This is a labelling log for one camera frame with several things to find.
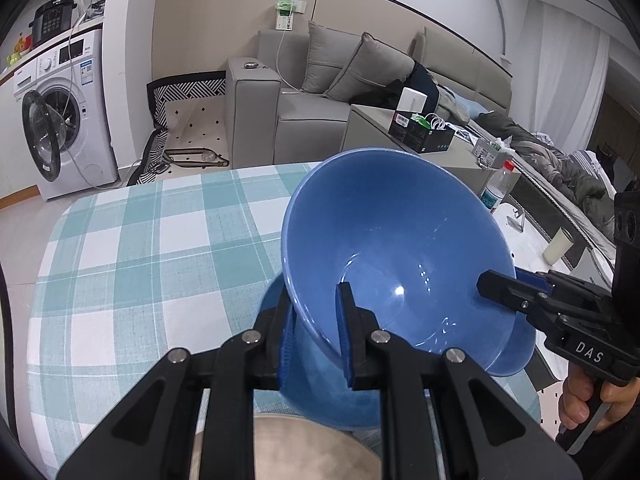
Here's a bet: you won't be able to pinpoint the white box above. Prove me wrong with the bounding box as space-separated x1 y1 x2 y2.
395 87 430 116

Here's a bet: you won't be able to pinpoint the folded patterned play mat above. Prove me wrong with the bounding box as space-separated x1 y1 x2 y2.
127 74 231 187

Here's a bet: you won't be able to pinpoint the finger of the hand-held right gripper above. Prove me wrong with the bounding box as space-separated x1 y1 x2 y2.
515 268 554 294
476 269 539 314

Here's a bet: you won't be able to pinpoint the blue bowl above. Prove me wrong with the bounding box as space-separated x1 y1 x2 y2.
281 147 519 362
259 275 537 431

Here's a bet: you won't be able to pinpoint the white cup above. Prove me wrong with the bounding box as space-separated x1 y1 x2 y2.
543 226 576 266

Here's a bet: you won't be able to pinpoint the grey bedding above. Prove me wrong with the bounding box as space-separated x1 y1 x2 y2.
470 110 617 241

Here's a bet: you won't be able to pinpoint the grey cushion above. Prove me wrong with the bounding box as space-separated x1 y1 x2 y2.
323 32 415 104
302 21 364 94

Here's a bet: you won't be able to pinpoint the person's right hand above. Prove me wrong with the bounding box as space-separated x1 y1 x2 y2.
557 363 640 432

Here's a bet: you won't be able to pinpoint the grey sofa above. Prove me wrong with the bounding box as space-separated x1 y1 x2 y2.
225 22 427 169

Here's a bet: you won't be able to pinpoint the dark clothes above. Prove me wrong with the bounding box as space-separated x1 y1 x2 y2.
350 62 442 111

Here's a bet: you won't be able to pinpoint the checkered teal tablecloth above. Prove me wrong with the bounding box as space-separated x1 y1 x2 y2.
27 162 543 480

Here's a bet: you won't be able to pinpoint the white washing machine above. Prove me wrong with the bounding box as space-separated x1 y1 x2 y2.
11 25 120 203

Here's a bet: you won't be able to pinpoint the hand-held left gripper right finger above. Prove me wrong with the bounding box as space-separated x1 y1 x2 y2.
335 282 583 480

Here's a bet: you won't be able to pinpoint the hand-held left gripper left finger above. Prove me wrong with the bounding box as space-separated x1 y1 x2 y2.
55 289 301 480

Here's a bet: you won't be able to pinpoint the white curtain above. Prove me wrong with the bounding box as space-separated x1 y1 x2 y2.
522 0 609 153

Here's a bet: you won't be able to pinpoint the plastic water bottle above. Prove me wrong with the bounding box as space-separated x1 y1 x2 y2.
479 160 516 215

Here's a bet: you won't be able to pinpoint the yellow green toy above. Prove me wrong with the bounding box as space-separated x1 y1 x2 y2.
7 33 29 67

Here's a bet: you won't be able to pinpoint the grey coffee table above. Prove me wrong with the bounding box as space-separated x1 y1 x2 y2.
344 104 518 203

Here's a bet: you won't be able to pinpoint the large cream plate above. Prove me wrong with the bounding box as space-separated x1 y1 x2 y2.
192 411 384 480

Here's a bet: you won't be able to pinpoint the white green wall holder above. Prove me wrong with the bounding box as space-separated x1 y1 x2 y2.
272 0 307 31

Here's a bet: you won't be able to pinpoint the black box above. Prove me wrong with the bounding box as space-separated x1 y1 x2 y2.
388 112 456 154

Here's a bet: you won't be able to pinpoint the black pressure cooker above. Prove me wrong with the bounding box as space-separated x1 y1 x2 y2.
29 0 79 44

